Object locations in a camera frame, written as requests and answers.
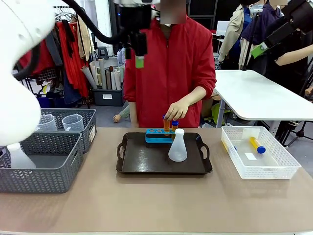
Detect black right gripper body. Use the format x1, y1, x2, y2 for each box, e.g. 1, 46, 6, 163
281, 0, 313, 35

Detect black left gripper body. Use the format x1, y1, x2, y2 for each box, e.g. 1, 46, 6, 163
116, 5, 153, 37

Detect orange tube with blue cap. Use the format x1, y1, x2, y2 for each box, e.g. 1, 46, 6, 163
171, 120, 179, 141
162, 115, 171, 137

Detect translucent white conical flask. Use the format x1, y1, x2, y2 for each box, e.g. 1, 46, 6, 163
6, 142, 37, 169
167, 128, 189, 163

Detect person's right forearm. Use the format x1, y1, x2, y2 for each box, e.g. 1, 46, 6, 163
128, 101, 138, 128

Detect person's left forearm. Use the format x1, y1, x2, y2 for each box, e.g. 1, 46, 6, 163
187, 86, 208, 108

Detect person's left hand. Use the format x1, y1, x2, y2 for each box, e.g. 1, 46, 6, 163
165, 98, 192, 122

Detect mannequin in purple jacket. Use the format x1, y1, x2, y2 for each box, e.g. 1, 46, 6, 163
241, 0, 284, 76

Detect white paper roll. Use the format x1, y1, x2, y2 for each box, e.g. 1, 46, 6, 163
110, 70, 122, 90

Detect tall grey paper roll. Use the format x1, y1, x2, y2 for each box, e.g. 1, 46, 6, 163
98, 58, 108, 90

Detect mannequin in beige coat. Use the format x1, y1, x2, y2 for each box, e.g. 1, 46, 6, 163
218, 0, 254, 71

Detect person in red jacket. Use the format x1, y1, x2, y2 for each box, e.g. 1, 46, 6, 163
123, 0, 217, 128

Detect hanging beige garment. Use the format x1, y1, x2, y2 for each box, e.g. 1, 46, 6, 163
77, 15, 95, 61

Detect dark grey storage box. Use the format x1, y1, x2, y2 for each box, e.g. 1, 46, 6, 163
92, 88, 125, 106

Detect white table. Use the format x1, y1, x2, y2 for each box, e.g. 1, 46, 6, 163
214, 70, 313, 138

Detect hanging red dress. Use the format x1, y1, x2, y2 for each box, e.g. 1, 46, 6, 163
56, 21, 90, 97

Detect black hanging scarf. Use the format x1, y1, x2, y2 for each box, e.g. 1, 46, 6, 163
61, 19, 76, 58

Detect hanging dark grey garment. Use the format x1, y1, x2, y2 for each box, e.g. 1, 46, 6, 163
45, 31, 64, 67

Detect black tripod stand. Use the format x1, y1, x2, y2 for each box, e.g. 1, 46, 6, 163
285, 70, 313, 147

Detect blue test tube rack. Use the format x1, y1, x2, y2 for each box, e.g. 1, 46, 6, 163
145, 129, 180, 144

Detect lime green bag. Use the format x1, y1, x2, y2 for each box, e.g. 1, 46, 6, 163
211, 102, 232, 123

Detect grey basket with label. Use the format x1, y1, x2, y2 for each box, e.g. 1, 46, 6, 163
36, 108, 97, 154

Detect hanging red jacket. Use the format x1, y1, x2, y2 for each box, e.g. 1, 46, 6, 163
18, 36, 56, 76

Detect clear plastic measuring beaker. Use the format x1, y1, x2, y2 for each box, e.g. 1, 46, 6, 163
36, 114, 58, 132
62, 114, 85, 132

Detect yellow tube with blue cap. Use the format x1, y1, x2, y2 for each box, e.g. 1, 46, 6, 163
249, 136, 267, 154
222, 140, 238, 151

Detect dark brown serving tray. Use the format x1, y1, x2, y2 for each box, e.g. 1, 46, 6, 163
116, 132, 213, 175

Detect white plastic basket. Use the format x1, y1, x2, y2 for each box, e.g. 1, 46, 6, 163
221, 126, 302, 180

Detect large grey plastic basket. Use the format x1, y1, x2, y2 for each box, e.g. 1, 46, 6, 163
0, 131, 84, 194

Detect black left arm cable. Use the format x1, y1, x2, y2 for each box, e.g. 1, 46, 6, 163
13, 0, 123, 80

